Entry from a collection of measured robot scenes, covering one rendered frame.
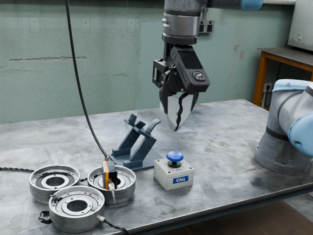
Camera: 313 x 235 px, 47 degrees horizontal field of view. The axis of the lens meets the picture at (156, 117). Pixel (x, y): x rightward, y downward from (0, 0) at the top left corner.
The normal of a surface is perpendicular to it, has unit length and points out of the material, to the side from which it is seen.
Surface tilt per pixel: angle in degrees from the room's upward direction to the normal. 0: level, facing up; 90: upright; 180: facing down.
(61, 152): 0
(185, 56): 30
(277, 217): 0
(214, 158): 0
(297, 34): 90
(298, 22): 90
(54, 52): 90
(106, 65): 90
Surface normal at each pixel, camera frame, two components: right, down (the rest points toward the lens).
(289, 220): 0.07, -0.93
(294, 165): 0.06, 0.07
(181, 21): -0.12, 0.36
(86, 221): 0.50, 0.35
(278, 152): -0.53, -0.03
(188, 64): 0.29, -0.62
